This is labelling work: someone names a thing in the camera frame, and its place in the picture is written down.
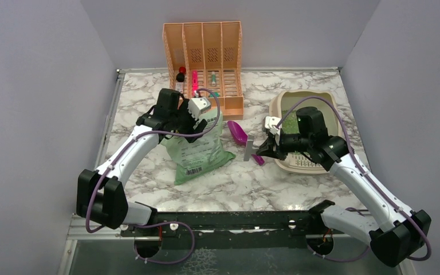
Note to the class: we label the green white glue stick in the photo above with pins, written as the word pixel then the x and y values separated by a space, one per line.
pixel 213 79

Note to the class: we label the green litter bag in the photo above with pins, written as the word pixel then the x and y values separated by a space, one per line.
pixel 204 155

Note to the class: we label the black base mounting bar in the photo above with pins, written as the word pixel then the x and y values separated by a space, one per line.
pixel 295 229

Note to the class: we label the red and black stamp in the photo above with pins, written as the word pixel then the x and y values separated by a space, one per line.
pixel 181 76

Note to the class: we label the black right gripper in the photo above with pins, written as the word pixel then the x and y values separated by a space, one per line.
pixel 269 148

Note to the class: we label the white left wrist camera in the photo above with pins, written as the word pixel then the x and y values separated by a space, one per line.
pixel 197 106

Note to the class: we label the red white small box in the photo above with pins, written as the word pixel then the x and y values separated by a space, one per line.
pixel 179 86

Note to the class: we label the purple litter scoop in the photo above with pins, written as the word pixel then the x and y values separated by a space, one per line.
pixel 239 136

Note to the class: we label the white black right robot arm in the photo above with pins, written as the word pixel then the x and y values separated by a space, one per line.
pixel 393 232

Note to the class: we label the beige litter box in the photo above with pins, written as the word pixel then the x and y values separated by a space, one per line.
pixel 278 107

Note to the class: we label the orange plastic file organizer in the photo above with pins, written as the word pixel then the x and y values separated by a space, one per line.
pixel 207 47

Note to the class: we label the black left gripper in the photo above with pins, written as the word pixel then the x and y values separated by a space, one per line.
pixel 198 129

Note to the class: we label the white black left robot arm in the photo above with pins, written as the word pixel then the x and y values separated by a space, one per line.
pixel 101 198

